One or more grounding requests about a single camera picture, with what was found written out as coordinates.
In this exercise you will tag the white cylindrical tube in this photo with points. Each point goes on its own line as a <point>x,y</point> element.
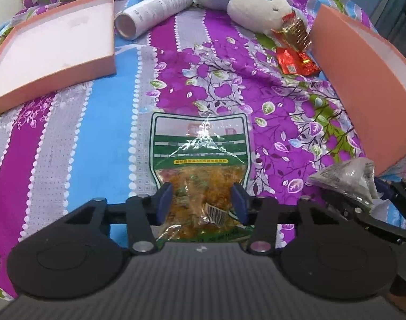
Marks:
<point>152,10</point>

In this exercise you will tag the pink cardboard box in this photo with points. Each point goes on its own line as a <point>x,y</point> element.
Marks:
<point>356,90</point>

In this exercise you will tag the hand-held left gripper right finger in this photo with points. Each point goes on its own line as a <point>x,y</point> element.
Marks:
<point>239,203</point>

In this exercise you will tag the red gold striped snack packet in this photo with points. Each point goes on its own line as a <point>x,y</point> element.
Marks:
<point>294,33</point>

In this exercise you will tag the red gold candy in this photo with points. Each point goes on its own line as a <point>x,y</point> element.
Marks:
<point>308,65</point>

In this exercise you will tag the clear plastic wrapper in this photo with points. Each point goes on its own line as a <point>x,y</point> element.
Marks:
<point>346,176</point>

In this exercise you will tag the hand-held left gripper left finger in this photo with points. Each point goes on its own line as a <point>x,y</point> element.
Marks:
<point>164,203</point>

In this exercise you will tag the small red snack packet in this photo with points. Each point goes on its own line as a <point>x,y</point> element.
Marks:
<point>288,60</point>

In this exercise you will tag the green white snack packet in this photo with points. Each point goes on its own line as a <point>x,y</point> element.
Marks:
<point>196,146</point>

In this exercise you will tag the white blue plush toy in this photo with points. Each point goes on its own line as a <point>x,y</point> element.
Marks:
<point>253,6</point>

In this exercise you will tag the purple floral bed blanket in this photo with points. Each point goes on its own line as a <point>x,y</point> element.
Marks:
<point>89,140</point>

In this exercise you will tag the pink box lid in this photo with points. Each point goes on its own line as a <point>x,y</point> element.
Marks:
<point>56,40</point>

